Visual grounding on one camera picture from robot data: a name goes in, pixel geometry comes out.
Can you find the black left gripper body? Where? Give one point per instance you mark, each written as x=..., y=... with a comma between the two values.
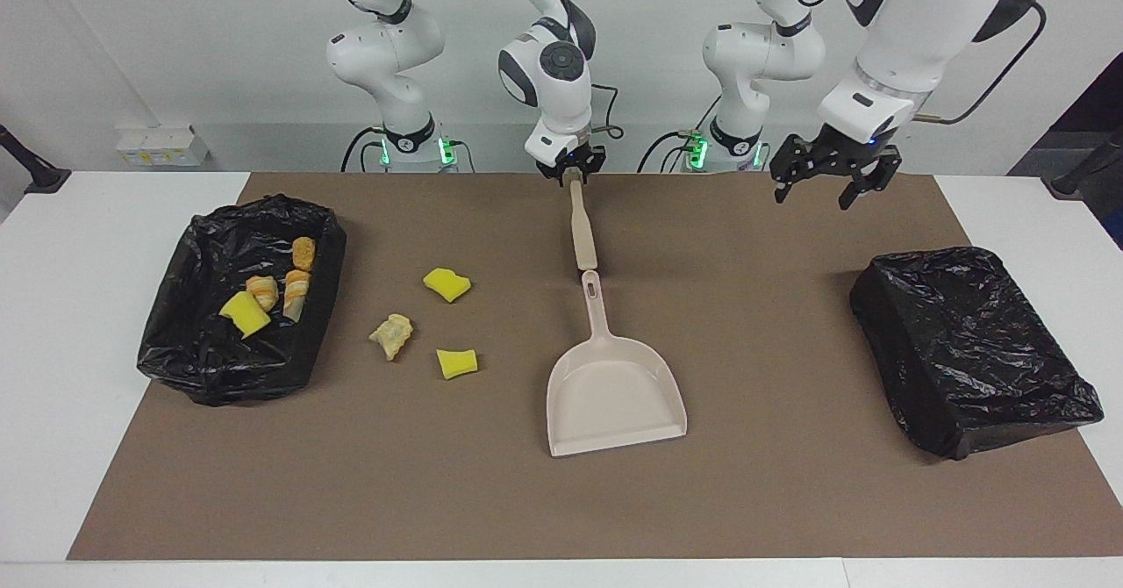
x=847, y=151

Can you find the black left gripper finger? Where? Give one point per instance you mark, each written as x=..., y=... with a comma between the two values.
x=794, y=162
x=873, y=175

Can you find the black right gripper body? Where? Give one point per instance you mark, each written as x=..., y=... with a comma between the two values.
x=579, y=160

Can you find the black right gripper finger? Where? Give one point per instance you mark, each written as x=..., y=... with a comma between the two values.
x=562, y=176
x=590, y=172

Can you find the beige hand brush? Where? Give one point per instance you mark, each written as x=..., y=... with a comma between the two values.
x=583, y=237

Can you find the yellow sponge piece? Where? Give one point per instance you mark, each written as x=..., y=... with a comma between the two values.
x=447, y=284
x=457, y=363
x=244, y=314

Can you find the beige plastic dustpan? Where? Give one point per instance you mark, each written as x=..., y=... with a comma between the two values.
x=614, y=395

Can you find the brown bread roll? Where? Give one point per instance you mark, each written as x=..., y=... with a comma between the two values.
x=303, y=254

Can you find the pale flaky pastry piece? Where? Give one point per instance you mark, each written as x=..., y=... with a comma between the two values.
x=296, y=294

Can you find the small orange croissant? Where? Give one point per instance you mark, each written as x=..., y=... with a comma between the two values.
x=263, y=292

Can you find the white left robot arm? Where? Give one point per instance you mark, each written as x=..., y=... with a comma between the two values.
x=912, y=35

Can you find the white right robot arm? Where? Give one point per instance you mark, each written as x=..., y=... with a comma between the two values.
x=386, y=53

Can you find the black bag lined bin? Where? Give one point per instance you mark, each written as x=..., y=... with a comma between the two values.
x=202, y=351
x=965, y=351

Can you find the black stand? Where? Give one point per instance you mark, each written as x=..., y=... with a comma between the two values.
x=31, y=167
x=1088, y=165

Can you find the brown table mat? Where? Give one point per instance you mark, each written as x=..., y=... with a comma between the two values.
x=702, y=500

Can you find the white socket box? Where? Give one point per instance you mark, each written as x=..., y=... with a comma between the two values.
x=162, y=145

